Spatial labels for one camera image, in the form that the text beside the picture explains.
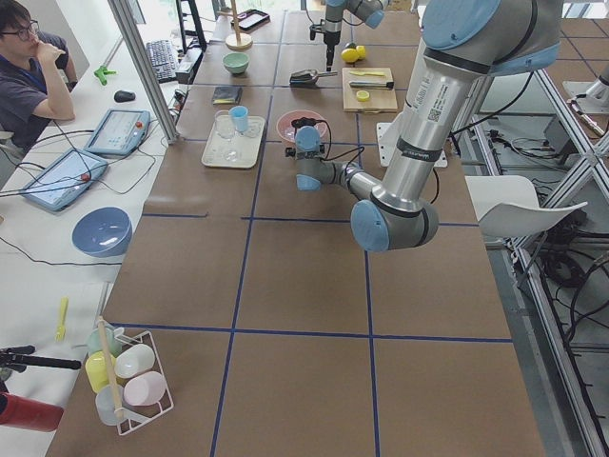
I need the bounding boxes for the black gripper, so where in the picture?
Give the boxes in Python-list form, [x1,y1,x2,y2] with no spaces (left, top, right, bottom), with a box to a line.
[309,19,339,72]
[290,117,317,129]

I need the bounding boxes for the steel ice scoop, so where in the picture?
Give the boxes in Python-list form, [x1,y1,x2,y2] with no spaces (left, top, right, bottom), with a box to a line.
[289,69,338,88]

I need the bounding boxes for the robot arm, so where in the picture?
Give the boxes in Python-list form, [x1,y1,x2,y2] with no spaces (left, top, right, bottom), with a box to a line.
[293,1,562,251]
[309,0,389,71]

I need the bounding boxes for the blue plastic cup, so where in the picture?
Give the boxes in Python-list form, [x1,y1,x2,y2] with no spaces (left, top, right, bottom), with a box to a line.
[228,106,248,133]

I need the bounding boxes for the white cup in rack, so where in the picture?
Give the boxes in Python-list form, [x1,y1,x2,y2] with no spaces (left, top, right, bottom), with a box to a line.
[114,344,156,379]

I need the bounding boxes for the pink cup in rack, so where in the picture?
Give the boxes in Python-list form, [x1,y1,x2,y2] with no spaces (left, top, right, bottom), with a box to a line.
[124,371,167,407]

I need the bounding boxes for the yellow cup in rack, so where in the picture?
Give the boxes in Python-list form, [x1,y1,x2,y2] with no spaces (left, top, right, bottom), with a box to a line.
[85,350,109,393]

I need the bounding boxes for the pink bowl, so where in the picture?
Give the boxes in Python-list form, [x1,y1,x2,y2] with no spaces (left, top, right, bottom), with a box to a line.
[276,109,324,147]

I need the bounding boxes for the whole yellow lemon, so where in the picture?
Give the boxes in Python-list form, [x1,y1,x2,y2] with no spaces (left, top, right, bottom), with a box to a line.
[341,48,360,64]

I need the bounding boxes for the yellow plastic knife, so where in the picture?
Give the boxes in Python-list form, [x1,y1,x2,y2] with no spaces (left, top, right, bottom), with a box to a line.
[349,70,386,77]

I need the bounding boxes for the steel muddler black cap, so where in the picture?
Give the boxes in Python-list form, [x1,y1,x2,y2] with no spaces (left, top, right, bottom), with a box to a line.
[348,81,394,90]

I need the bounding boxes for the lemon half slice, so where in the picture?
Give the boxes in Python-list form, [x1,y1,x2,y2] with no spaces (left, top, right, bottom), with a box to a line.
[356,89,371,103]

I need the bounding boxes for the wooden cutting board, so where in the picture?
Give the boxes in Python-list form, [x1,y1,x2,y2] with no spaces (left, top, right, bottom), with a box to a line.
[342,68,398,112]

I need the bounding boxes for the cream bear tray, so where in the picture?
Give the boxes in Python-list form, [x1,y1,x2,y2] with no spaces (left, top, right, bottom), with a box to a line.
[201,116,266,169]

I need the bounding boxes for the clear wine glass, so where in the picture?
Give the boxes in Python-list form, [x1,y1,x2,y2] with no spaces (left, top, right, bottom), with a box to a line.
[214,109,239,163]

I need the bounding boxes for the grey folded cloth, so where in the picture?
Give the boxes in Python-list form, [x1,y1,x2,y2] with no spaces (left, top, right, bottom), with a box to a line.
[212,86,243,106]

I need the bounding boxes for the green bowl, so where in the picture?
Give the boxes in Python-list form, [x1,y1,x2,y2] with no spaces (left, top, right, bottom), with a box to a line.
[223,51,249,75]

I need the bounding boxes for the wooden stand base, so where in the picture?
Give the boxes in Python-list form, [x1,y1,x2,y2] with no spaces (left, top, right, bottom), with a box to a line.
[225,0,253,51]

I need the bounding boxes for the black keyboard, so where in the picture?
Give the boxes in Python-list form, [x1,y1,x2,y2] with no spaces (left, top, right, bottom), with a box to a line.
[146,39,178,83]

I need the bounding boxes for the black computer mouse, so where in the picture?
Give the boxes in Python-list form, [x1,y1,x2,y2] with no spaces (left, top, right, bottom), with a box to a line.
[113,89,136,103]

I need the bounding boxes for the far teach pendant tablet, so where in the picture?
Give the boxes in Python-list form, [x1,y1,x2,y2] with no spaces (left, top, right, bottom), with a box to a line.
[84,109,151,157]

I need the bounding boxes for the teach pendant tablet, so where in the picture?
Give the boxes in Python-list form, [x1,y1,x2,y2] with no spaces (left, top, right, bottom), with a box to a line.
[19,149,108,211]
[84,109,151,157]

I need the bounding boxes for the green plastic clamp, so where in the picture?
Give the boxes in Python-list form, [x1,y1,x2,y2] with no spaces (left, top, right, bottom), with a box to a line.
[93,66,116,86]

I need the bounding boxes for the white chair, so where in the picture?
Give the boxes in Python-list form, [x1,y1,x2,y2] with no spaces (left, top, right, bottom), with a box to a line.
[465,175,588,238]

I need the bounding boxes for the blue bowl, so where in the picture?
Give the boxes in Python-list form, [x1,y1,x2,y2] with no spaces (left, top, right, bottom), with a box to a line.
[71,207,132,258]

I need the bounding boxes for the near teach pendant tablet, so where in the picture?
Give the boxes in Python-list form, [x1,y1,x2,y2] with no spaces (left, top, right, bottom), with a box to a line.
[19,149,108,211]

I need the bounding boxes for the seated person dark shirt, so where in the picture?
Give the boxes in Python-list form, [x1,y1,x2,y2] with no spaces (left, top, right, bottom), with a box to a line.
[1,1,78,157]

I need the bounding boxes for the yellow plastic fork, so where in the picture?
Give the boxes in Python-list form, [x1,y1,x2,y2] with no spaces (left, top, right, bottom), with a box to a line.
[55,297,69,342]

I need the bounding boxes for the red bottle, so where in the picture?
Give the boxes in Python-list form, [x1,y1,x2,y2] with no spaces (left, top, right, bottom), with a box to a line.
[1,392,64,432]

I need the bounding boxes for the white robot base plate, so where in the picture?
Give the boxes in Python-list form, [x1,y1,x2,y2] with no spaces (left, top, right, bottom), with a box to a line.
[375,121,449,169]

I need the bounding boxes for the aluminium frame post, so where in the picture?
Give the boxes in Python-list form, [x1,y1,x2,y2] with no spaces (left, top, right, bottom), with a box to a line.
[108,0,179,145]

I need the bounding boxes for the white wire cup rack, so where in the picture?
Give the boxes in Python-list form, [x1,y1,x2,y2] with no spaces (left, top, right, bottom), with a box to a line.
[85,318,174,436]

